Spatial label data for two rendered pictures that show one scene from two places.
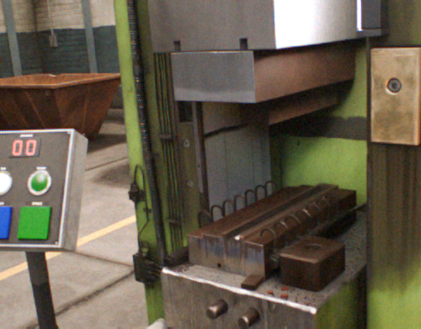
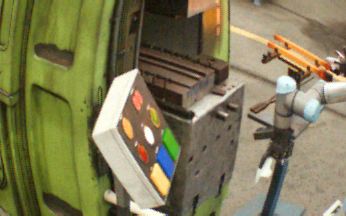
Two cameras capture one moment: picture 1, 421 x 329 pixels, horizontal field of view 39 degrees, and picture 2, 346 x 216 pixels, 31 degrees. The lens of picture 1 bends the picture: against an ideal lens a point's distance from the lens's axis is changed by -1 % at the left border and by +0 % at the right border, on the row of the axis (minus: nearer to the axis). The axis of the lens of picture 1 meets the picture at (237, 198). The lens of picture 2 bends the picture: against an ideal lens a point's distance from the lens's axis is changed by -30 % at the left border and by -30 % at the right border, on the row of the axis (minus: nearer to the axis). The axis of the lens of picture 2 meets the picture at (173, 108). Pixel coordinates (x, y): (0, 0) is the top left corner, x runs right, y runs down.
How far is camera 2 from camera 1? 3.12 m
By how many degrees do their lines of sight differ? 87
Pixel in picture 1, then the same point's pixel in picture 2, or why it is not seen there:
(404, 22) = not seen: outside the picture
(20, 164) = (143, 114)
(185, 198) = not seen: hidden behind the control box
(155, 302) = (103, 183)
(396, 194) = (210, 21)
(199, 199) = not seen: hidden behind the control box
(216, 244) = (196, 87)
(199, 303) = (207, 124)
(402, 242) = (211, 40)
